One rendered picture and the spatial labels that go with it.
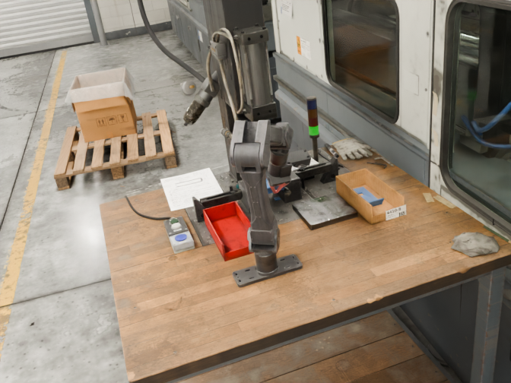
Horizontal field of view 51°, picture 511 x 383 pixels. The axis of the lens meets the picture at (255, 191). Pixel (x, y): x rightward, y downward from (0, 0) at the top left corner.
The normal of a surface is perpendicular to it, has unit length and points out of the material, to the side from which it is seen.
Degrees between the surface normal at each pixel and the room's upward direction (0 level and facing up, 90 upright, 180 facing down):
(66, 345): 0
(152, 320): 0
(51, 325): 0
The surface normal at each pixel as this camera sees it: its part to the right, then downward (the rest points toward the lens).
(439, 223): -0.12, -0.88
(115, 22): 0.26, 0.42
